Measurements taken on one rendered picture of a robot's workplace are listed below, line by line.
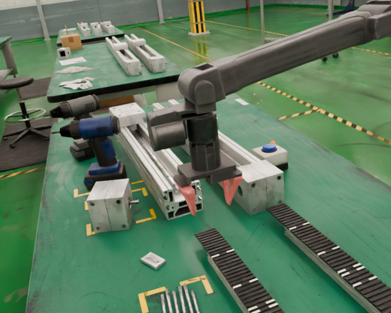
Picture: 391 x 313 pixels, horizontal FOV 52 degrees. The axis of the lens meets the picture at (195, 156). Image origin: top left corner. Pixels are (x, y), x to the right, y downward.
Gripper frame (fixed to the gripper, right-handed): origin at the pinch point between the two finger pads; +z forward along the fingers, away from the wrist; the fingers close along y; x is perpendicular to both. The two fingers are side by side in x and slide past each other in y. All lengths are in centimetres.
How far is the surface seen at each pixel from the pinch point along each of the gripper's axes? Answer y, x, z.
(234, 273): 0.3, 9.6, 10.1
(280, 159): -34.0, -27.6, 9.2
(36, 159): 48, -302, 90
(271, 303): -1.7, 19.6, 10.0
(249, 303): 1.7, 18.1, 9.8
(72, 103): 18, -77, -8
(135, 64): -36, -209, 6
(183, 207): -1.1, -23.3, 12.7
